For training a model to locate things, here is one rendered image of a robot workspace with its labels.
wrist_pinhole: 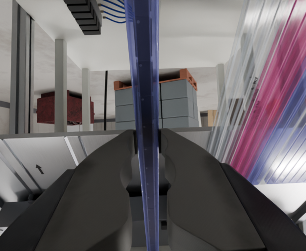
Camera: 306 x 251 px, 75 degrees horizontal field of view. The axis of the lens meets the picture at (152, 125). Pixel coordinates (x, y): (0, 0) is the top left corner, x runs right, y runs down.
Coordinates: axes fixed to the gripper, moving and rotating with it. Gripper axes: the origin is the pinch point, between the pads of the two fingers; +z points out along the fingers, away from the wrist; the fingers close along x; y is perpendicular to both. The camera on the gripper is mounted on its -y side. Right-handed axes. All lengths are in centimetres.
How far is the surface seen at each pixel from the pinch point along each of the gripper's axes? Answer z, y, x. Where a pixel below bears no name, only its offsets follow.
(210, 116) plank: 571, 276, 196
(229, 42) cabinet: 69, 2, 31
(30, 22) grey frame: 54, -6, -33
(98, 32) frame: 49, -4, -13
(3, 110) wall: 385, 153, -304
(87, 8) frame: 41.2, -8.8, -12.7
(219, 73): 85, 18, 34
